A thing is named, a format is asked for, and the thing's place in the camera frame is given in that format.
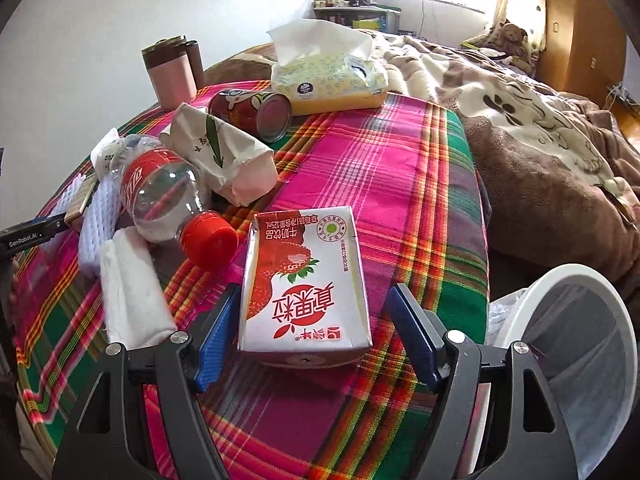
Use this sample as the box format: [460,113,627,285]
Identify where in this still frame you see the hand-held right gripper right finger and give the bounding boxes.
[386,284,591,480]

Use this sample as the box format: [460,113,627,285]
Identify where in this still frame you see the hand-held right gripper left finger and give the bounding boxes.
[52,284,243,480]

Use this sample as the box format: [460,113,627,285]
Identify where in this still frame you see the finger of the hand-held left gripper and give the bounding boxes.
[34,213,69,241]

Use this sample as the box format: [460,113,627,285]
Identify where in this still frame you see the small tan box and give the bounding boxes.
[65,180,98,226]

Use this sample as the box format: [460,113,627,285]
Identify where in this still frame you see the white foam fruit net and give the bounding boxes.
[47,172,126,278]

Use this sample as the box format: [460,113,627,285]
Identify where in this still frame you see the white wrapper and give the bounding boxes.
[90,128,123,181]

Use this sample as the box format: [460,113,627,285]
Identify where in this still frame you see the white paper towel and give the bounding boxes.
[100,227,178,348]

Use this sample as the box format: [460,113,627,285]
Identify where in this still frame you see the strawberry milk carton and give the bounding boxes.
[237,205,373,366]

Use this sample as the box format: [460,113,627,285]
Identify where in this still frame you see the clear bottle with red cap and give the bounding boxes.
[110,134,240,272]

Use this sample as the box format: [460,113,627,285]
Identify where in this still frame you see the white trash bin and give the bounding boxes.
[487,264,640,480]

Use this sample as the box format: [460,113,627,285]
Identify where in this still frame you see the clear plastic bin liner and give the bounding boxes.
[487,287,628,466]

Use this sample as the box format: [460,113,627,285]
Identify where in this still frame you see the plaid tablecloth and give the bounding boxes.
[12,80,491,480]

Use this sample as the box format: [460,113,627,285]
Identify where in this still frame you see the pink mug with brown lid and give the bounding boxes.
[141,35,206,111]

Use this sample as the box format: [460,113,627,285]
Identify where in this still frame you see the brown and cream blanket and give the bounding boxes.
[205,27,640,281]

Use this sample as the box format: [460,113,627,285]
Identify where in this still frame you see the yellow tissue pack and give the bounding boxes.
[268,18,390,116]

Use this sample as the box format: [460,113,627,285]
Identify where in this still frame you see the brown teddy bear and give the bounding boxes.
[492,22,533,76]

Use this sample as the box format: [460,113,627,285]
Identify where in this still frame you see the cluttered shelf unit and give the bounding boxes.
[312,2,403,36]

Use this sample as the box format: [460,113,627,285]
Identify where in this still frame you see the patterned curtain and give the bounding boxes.
[487,0,548,53]

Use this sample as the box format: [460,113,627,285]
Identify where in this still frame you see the wooden wardrobe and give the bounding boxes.
[542,0,628,111]

